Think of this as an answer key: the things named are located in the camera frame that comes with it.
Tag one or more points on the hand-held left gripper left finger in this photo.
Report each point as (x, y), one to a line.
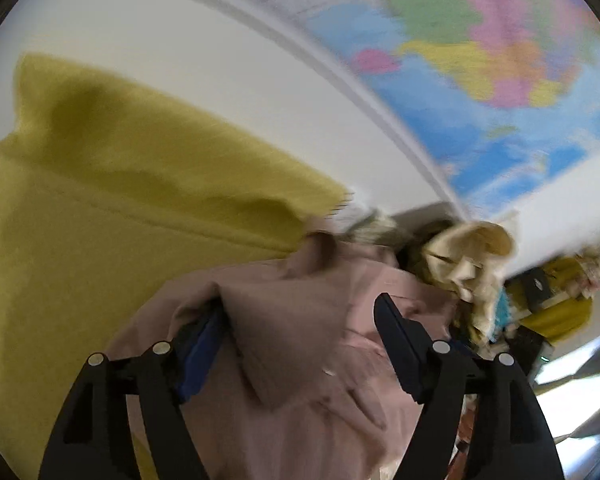
(200, 355)

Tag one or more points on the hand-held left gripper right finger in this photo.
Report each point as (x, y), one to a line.
(405, 350)

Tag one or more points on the pink garment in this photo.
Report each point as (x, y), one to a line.
(290, 310)

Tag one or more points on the cream garment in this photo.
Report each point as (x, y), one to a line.
(462, 255)

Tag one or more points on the teal cloth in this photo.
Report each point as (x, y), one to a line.
(504, 312)

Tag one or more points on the grey patterned cloth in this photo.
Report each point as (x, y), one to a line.
(375, 227)

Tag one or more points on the small yellow garment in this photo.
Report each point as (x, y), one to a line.
(562, 312)

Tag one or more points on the mustard yellow garment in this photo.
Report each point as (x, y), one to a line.
(105, 185)

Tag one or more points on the world map wall poster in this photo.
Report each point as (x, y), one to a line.
(480, 60)

